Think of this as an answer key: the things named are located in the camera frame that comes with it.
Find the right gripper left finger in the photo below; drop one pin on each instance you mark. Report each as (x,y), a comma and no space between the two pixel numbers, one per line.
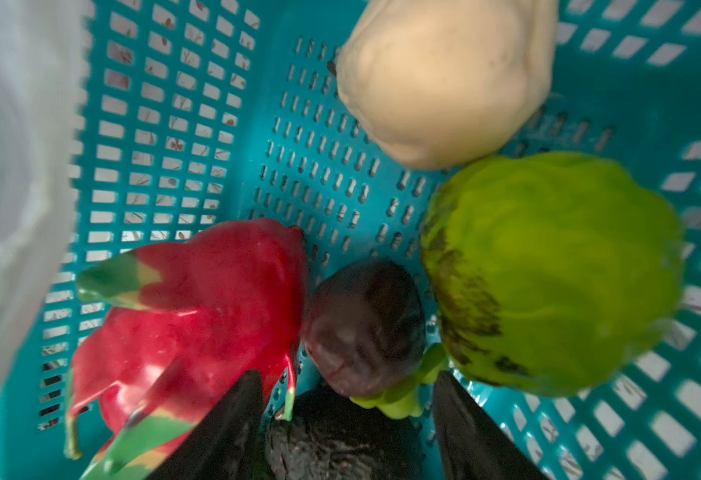
(222,445)

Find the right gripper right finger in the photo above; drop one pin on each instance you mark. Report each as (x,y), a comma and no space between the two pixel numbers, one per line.
(471,444)

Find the dark green avocado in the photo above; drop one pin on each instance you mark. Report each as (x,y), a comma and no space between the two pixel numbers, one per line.
(330,437)

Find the green custard apple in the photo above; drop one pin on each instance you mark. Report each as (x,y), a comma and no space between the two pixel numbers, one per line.
(552,272)

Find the white plastic bag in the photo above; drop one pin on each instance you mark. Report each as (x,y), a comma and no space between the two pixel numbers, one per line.
(41,57)

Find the light green starfruit piece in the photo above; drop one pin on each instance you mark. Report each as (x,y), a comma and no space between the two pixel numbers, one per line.
(403,400)

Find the dark purple passion fruit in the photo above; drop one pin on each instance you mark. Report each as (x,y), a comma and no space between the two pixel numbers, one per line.
(365,327)

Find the teal plastic basket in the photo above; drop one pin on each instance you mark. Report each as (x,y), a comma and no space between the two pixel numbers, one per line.
(196,112)

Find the cream white garlic-like fruit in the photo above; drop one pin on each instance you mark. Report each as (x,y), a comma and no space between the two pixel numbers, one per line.
(438,84)

